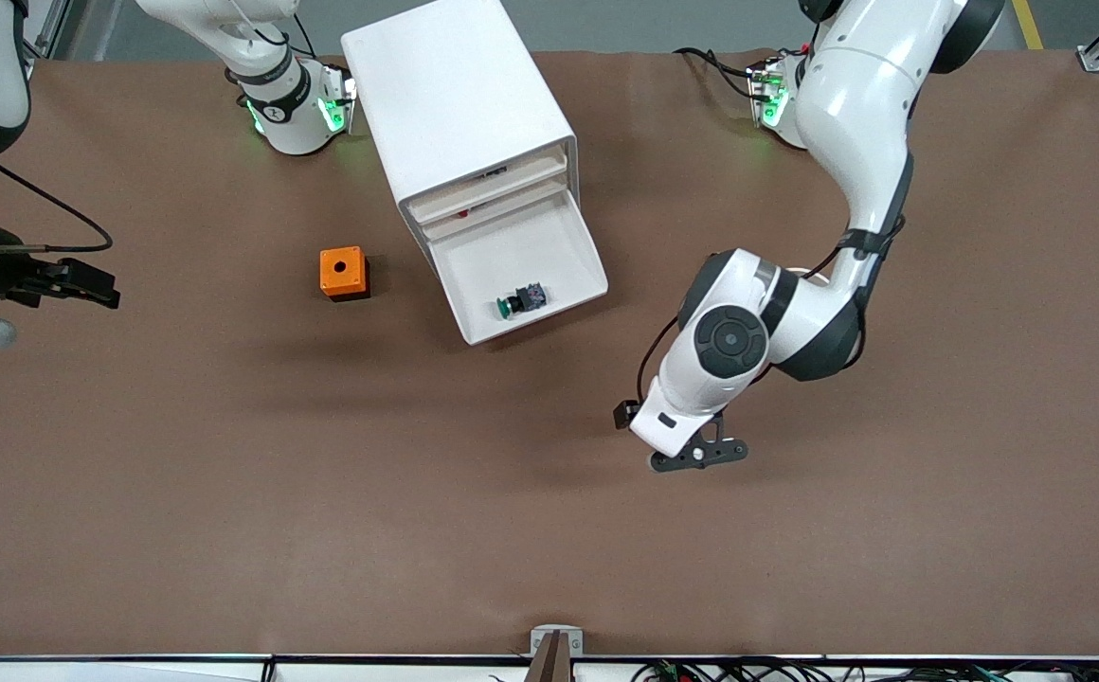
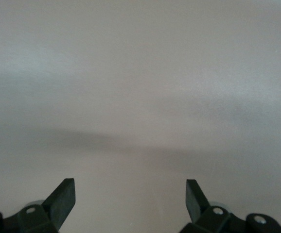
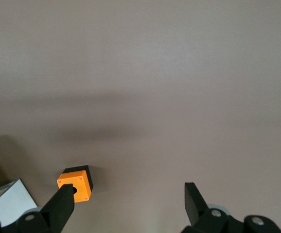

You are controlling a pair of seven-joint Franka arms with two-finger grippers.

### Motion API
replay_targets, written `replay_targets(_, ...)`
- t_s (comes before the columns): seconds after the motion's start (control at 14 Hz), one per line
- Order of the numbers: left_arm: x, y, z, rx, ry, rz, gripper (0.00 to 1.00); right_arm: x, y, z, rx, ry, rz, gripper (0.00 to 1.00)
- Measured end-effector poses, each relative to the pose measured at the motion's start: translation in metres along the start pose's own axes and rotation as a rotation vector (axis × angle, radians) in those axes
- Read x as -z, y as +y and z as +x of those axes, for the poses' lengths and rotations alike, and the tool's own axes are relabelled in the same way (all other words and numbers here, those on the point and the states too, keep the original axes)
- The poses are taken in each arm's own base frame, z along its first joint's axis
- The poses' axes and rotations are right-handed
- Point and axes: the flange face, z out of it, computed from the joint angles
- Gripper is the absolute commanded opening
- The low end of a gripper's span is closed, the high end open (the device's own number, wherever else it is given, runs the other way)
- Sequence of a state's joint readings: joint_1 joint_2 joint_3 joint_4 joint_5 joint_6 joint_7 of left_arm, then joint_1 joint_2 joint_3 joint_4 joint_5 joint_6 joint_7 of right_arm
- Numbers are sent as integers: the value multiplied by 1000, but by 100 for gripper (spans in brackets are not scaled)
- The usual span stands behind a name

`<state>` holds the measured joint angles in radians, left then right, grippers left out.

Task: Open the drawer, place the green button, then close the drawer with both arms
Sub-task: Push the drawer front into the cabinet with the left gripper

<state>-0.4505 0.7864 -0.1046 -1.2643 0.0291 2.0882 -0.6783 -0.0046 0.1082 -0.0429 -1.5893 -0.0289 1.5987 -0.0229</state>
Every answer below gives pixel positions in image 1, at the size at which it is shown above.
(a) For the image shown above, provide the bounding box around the green mushroom push button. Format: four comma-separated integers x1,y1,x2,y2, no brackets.
495,282,549,321

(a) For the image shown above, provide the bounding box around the white plastic drawer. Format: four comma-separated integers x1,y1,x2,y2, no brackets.
407,144,571,226
428,183,610,348
415,163,574,245

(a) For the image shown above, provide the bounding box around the orange button box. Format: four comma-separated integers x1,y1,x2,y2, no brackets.
319,246,371,302

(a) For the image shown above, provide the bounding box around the white drawer cabinet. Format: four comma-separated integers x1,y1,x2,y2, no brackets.
341,0,581,276

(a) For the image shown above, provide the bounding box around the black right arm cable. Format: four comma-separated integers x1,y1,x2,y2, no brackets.
0,156,115,255

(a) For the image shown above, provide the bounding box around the grey metal bracket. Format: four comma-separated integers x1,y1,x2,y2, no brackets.
529,624,585,682

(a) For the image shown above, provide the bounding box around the black base cable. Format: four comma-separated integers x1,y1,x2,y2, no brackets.
673,45,764,100

